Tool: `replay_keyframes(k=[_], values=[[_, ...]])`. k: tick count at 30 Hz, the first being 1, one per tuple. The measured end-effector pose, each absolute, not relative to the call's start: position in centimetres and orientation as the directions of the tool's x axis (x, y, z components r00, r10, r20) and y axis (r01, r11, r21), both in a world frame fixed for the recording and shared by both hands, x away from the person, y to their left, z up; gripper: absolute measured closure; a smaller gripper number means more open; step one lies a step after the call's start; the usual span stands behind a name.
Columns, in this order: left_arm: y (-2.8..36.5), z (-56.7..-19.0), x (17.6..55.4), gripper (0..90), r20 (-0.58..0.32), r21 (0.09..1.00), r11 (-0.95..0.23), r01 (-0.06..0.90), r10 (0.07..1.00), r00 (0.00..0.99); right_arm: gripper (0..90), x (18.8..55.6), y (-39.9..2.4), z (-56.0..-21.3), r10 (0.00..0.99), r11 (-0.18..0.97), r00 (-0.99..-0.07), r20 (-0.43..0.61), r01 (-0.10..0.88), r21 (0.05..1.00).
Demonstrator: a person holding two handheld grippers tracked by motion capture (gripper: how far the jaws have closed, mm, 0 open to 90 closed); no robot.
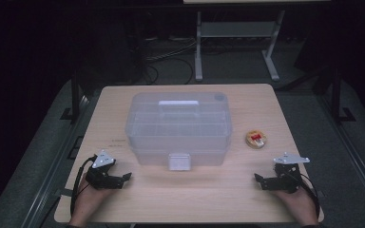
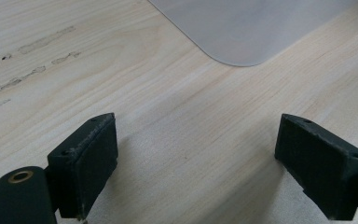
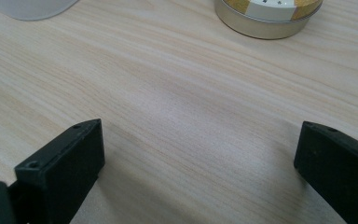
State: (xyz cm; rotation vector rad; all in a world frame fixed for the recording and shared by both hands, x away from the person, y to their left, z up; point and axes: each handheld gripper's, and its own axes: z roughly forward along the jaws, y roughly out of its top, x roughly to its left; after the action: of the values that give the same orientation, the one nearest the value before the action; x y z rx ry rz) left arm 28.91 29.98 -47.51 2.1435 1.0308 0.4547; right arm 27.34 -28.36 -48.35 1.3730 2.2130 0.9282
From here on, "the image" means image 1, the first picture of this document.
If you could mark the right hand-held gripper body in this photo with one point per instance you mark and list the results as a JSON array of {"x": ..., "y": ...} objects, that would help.
[{"x": 287, "y": 175}]

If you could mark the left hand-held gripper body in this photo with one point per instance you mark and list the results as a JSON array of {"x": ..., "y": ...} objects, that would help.
[{"x": 103, "y": 160}]

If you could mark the small orange round snack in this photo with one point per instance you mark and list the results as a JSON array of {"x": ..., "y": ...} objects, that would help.
[{"x": 255, "y": 139}]

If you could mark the clear plastic storage box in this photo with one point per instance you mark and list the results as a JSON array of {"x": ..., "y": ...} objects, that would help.
[{"x": 179, "y": 129}]

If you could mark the person's left hand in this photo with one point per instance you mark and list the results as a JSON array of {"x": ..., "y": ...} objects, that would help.
[{"x": 87, "y": 201}]

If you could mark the person's right hand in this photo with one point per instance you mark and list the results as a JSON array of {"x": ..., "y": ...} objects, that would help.
[{"x": 299, "y": 205}]

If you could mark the black tape strip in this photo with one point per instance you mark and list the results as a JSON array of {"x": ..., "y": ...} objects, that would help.
[{"x": 65, "y": 192}]

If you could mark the aluminium rail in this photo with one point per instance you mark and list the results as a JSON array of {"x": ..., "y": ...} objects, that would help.
[
  {"x": 53, "y": 164},
  {"x": 355, "y": 152}
]

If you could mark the black metal post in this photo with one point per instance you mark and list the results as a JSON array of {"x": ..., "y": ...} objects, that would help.
[
  {"x": 336, "y": 95},
  {"x": 75, "y": 95}
]

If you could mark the grey metal stand frame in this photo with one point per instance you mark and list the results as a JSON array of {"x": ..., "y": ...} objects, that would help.
[{"x": 237, "y": 30}]

